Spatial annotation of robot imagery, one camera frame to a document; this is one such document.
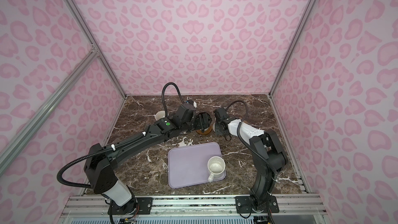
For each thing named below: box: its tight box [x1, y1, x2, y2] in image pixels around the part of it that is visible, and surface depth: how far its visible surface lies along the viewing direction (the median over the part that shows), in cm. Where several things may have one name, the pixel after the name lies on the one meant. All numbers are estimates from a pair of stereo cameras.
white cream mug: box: [207, 155, 226, 183], surface depth 80 cm
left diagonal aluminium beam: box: [0, 47, 100, 176], surface depth 68 cm
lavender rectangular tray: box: [167, 142, 227, 189], surface depth 88 cm
